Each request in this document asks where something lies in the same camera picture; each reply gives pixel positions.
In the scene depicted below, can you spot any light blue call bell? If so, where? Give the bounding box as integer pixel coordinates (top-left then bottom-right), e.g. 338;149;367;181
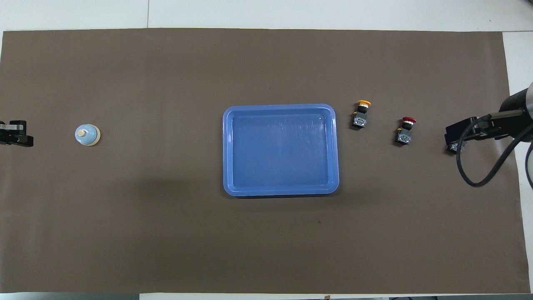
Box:
75;124;101;146

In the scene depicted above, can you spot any red mushroom push button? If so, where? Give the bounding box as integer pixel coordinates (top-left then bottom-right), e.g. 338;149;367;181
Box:
395;116;417;146

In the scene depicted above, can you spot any yellow mushroom push button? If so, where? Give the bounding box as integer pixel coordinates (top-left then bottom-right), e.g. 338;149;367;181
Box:
351;100;372;130

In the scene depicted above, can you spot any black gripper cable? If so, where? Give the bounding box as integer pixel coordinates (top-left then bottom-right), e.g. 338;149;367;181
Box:
456;110;533;187

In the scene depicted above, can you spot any blue plastic tray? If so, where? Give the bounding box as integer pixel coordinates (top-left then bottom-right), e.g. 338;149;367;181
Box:
222;103;340;198

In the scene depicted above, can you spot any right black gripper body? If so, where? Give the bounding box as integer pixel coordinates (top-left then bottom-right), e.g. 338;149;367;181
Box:
474;116;511;141

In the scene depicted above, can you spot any brown table mat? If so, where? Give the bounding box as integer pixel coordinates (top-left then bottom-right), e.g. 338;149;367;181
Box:
0;27;531;294

